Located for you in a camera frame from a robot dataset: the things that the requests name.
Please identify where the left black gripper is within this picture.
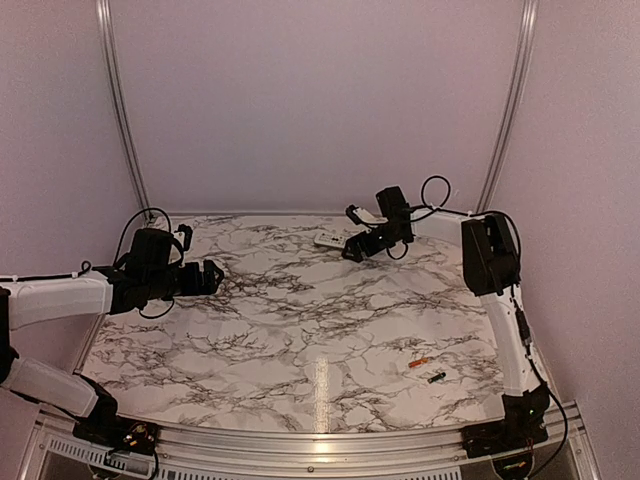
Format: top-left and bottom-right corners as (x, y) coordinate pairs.
(145, 258), (224, 300)

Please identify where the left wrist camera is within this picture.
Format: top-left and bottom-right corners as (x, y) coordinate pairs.
(173, 224), (193, 251)

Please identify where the left aluminium frame post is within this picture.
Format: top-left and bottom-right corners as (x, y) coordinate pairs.
(95, 0), (150, 209)

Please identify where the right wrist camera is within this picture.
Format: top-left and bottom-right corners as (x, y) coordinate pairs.
(345, 205), (387, 228)

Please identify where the black green battery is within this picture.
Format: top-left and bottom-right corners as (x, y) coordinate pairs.
(428, 372), (446, 384)

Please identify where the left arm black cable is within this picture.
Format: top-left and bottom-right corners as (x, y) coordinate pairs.
(112, 207), (174, 266)

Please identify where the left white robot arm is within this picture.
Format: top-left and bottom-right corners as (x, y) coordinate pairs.
(1, 225), (224, 445)

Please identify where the front aluminium rail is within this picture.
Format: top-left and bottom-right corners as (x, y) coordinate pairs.
(19, 399), (601, 480)

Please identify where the aluminium frame post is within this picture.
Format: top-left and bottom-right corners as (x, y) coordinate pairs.
(475, 0), (540, 212)
(95, 0), (150, 209)

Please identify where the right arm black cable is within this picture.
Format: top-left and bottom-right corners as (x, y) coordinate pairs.
(419, 174), (454, 211)

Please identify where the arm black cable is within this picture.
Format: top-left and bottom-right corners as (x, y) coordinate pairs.
(112, 207), (174, 266)
(419, 174), (454, 211)

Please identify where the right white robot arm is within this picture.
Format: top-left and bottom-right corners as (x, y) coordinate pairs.
(342, 186), (550, 448)

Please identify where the grey remote control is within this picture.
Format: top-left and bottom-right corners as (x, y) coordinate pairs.
(314, 231), (347, 250)

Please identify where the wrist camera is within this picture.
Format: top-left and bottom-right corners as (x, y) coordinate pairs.
(345, 205), (387, 228)
(173, 224), (193, 251)

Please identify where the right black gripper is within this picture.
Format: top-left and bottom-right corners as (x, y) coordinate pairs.
(343, 222), (404, 263)

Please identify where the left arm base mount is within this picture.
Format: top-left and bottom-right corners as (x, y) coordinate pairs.
(72, 415), (159, 456)

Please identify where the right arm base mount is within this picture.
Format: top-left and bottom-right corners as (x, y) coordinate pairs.
(461, 420), (549, 458)

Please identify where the right aluminium frame post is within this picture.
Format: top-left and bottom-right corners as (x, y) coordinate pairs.
(475, 0), (540, 212)

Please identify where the orange battery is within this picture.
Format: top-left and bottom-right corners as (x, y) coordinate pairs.
(408, 358), (429, 369)

